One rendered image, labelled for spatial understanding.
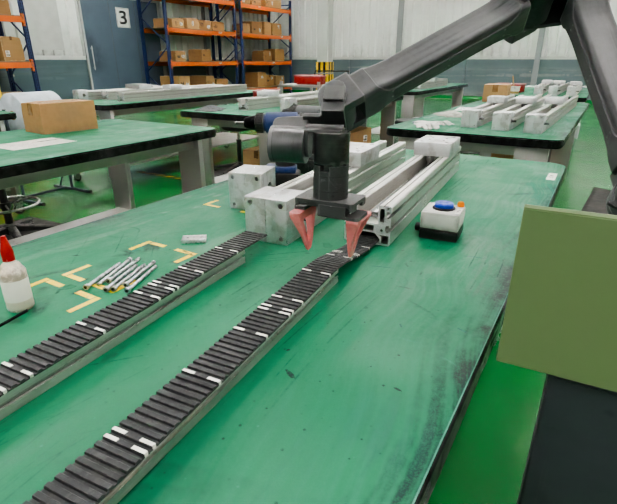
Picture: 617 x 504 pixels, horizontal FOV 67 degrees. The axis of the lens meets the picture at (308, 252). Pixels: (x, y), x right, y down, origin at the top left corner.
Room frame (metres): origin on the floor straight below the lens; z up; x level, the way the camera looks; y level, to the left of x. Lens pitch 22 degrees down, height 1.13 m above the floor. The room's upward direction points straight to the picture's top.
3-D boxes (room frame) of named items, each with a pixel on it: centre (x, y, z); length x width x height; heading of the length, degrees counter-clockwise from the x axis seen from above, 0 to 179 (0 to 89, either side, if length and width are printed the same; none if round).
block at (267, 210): (0.96, 0.06, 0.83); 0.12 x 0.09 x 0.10; 64
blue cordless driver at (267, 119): (1.38, 0.11, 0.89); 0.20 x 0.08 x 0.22; 87
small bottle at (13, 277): (0.64, 0.44, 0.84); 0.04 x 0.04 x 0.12
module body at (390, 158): (1.36, -0.13, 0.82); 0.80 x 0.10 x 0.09; 154
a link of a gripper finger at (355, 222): (0.73, -0.06, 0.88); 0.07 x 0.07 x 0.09; 64
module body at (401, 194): (1.28, -0.30, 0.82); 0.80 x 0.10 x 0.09; 154
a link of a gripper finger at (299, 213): (0.76, -0.01, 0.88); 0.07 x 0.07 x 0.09; 64
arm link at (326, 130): (0.75, -0.03, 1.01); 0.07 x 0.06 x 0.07; 77
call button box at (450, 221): (0.97, -0.28, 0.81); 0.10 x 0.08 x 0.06; 64
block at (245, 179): (1.20, 0.13, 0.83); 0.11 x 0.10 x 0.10; 73
